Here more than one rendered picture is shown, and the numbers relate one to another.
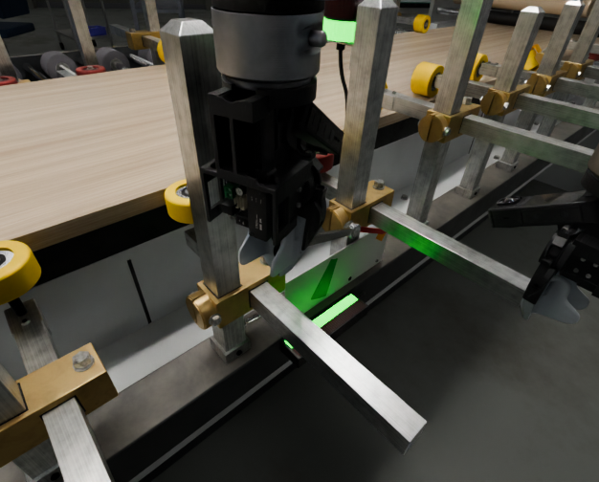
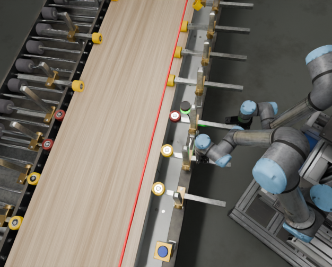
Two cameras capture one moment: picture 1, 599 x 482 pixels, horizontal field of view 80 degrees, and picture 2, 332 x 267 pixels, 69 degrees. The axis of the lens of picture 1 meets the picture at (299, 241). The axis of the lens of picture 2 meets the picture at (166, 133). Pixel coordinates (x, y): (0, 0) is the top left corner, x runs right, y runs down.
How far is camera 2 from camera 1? 1.24 m
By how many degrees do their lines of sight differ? 32
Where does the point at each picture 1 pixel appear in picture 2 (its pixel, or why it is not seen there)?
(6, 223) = (146, 181)
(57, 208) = (149, 171)
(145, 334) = (161, 175)
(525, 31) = (207, 47)
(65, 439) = (190, 197)
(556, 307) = not seen: hidden behind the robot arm
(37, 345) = (169, 192)
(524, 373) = (236, 100)
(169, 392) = (185, 182)
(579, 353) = (249, 82)
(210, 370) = (188, 174)
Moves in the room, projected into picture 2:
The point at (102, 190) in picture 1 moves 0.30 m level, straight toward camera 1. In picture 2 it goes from (150, 162) to (194, 179)
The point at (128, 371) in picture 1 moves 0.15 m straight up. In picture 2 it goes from (167, 184) to (165, 180)
